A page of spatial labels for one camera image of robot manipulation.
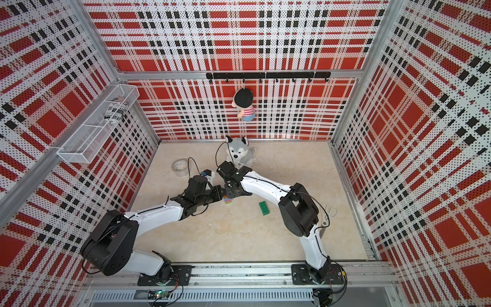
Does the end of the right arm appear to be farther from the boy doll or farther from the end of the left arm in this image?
the boy doll

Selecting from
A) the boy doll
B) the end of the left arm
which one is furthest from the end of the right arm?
the boy doll

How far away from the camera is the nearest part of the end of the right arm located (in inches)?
25.6
